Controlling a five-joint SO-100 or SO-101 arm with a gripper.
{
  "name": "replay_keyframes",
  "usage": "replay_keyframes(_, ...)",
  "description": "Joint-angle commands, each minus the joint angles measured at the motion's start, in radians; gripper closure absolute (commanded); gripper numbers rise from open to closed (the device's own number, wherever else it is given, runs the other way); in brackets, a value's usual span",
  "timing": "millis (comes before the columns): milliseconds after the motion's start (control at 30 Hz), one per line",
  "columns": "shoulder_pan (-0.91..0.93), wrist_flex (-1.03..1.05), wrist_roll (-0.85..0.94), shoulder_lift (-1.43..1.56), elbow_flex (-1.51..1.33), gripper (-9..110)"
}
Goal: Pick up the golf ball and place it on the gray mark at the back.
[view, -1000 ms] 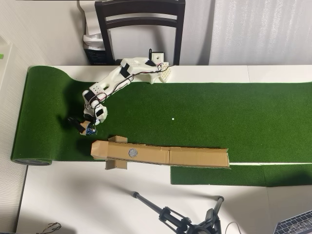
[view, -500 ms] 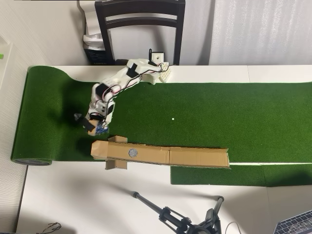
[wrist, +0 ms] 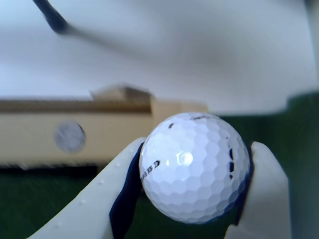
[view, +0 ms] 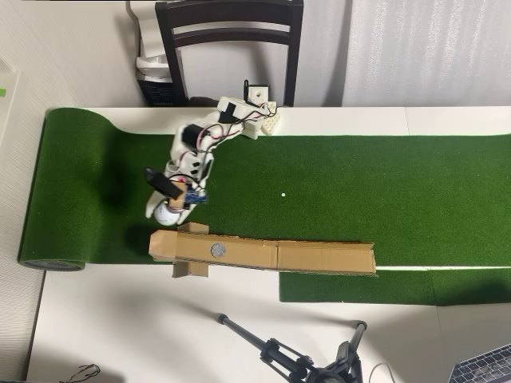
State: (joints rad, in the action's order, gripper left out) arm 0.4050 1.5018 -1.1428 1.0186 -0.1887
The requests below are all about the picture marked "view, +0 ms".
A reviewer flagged brown cardboard ramp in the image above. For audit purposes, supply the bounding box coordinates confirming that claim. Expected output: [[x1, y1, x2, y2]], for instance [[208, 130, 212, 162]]
[[148, 222, 378, 279]]

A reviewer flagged dark wooden chair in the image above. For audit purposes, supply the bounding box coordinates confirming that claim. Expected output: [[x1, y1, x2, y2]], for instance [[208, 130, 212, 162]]
[[154, 0, 304, 108]]

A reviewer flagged thin white cable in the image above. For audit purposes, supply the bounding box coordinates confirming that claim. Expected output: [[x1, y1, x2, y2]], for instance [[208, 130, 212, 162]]
[[367, 361, 396, 383]]

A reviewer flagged long green turf mat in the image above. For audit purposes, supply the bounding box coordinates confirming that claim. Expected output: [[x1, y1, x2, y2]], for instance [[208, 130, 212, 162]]
[[18, 106, 511, 274]]

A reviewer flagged white golf ball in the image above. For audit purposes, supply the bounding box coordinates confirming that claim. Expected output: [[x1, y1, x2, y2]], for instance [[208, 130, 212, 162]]
[[154, 202, 181, 227]]

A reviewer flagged thin black wire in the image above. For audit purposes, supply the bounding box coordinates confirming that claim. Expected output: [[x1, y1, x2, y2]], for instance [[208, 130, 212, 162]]
[[67, 363, 101, 380]]

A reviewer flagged black tripod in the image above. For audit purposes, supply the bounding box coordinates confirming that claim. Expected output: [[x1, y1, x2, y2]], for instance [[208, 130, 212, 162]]
[[215, 313, 368, 383]]

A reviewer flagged white foam packaging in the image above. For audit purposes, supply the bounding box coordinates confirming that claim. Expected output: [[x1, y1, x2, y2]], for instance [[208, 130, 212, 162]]
[[125, 0, 172, 81]]

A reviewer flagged black printed box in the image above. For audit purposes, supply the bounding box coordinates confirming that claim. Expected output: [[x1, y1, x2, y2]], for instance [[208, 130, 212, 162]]
[[137, 77, 188, 108]]

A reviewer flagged gray laptop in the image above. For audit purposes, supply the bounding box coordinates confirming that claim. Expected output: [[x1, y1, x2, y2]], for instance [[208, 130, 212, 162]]
[[446, 345, 511, 383]]

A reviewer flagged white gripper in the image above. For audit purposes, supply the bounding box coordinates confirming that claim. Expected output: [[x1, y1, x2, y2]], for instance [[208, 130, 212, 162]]
[[145, 153, 212, 223]]

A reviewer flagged white curtain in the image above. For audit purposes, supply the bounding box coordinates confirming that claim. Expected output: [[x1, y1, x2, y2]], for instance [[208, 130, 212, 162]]
[[343, 0, 511, 108]]

